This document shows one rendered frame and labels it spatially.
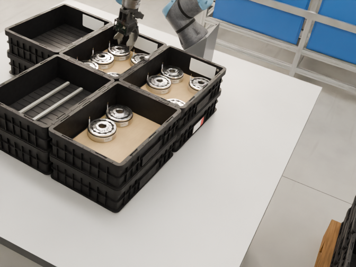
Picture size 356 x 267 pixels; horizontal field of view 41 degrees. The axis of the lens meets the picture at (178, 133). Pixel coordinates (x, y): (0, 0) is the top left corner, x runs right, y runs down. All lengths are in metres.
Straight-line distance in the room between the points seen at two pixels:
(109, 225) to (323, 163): 1.94
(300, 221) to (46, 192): 1.57
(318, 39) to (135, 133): 2.32
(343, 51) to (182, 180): 2.30
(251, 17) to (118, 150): 2.42
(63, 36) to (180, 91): 0.67
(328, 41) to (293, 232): 1.65
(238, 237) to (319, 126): 2.05
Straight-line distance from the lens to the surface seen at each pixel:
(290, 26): 3.84
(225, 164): 1.91
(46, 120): 1.82
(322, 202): 2.98
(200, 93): 1.87
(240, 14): 3.92
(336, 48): 3.83
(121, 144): 1.72
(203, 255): 1.59
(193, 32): 2.37
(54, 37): 2.37
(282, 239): 2.68
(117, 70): 2.13
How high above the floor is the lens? 1.94
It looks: 38 degrees down
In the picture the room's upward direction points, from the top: 10 degrees clockwise
